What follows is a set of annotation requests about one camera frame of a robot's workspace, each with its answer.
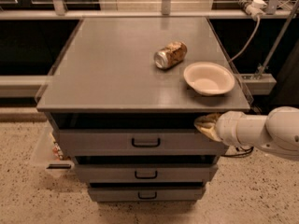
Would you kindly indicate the grey top drawer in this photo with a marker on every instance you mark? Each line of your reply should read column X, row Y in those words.
column 136, row 143

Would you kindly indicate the grey drawer cabinet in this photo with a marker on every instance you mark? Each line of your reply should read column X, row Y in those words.
column 108, row 80

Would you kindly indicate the crushed gold soda can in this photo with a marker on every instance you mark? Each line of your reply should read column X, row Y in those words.
column 170, row 55

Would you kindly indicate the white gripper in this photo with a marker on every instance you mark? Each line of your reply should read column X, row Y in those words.
column 228, row 127

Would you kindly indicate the grey bottom drawer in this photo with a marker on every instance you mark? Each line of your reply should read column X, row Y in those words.
column 150, row 194

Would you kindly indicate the white paper bowl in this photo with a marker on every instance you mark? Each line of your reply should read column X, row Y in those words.
column 209, row 78

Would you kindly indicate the grey drawer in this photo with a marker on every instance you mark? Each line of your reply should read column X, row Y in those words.
column 136, row 143
column 142, row 173
column 150, row 194

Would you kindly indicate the grey metal shelf rail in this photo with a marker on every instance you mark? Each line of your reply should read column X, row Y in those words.
column 84, row 14

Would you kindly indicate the white power strip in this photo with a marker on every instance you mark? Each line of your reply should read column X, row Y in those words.
column 254, row 8

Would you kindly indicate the grey middle drawer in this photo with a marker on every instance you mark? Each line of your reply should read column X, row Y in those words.
column 142, row 173

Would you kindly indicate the clear plastic side bin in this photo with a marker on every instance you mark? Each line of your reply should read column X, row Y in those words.
column 47, row 155

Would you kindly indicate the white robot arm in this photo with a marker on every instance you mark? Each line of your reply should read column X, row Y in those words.
column 276, row 133

